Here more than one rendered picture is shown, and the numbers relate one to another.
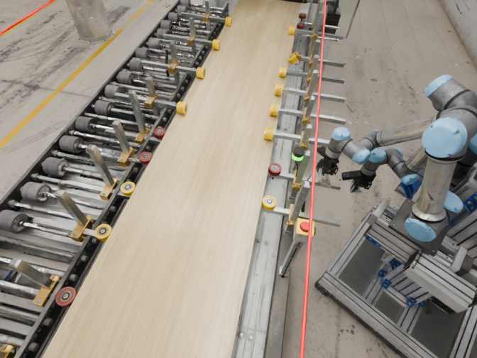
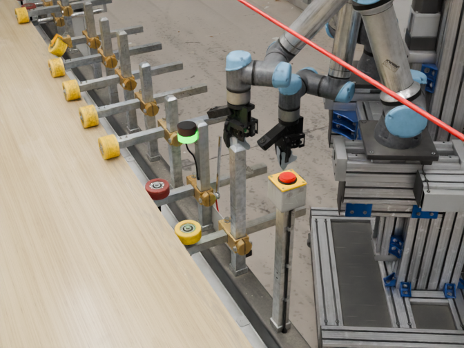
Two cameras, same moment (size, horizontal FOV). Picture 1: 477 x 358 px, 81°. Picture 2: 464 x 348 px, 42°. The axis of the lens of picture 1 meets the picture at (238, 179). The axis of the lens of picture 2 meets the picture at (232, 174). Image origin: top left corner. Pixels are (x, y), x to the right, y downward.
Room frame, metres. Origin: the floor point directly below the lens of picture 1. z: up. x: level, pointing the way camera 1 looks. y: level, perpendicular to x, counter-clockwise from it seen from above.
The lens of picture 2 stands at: (-0.35, 0.53, 2.07)
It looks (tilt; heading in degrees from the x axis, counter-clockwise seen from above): 35 degrees down; 324
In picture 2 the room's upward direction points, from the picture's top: 1 degrees counter-clockwise
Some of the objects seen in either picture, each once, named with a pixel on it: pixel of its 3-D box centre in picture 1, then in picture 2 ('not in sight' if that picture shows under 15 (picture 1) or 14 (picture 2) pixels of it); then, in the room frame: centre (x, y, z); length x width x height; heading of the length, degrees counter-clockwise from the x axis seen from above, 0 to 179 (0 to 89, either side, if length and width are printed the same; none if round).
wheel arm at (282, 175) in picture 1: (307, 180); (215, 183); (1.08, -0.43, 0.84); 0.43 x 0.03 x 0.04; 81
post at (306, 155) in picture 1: (298, 179); (203, 184); (1.06, -0.36, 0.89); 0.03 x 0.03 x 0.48; 81
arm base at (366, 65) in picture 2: (458, 163); (377, 60); (1.09, -1.21, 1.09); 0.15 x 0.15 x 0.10
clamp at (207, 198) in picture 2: (297, 180); (200, 190); (1.08, -0.36, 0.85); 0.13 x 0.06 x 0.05; 171
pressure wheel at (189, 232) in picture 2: (267, 206); (188, 241); (0.87, -0.18, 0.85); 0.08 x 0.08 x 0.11
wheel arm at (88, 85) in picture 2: (311, 94); (128, 76); (1.83, -0.50, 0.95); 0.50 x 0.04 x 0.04; 81
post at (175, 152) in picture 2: (300, 153); (175, 154); (1.30, -0.40, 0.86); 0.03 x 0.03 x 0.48; 81
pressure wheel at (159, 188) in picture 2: (274, 172); (158, 197); (1.12, -0.22, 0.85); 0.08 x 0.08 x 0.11
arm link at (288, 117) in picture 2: (368, 168); (288, 112); (1.04, -0.72, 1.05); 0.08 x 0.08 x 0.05
